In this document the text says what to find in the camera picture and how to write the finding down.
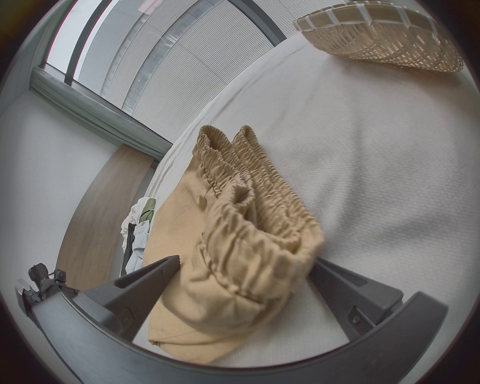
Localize bed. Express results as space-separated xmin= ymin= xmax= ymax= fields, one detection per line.
xmin=56 ymin=34 xmax=480 ymax=370

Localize window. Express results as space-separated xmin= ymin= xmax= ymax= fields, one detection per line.
xmin=45 ymin=0 xmax=301 ymax=149

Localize black garment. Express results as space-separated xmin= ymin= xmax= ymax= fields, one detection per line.
xmin=119 ymin=223 xmax=136 ymax=278

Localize tan drawstring shorts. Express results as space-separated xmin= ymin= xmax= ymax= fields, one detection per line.
xmin=143 ymin=125 xmax=326 ymax=365

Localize white garment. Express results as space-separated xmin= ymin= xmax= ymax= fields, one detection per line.
xmin=121 ymin=197 xmax=148 ymax=241

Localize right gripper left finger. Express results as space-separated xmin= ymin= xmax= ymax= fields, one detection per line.
xmin=73 ymin=255 xmax=181 ymax=343

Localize green garment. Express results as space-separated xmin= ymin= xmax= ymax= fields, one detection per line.
xmin=139 ymin=198 xmax=156 ymax=223

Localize round woven basket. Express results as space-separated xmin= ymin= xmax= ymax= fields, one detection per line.
xmin=293 ymin=0 xmax=465 ymax=74

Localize pale blue garment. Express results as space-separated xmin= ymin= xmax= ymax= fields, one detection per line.
xmin=125 ymin=221 xmax=152 ymax=274

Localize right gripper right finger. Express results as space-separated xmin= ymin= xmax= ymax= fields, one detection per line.
xmin=307 ymin=258 xmax=405 ymax=345

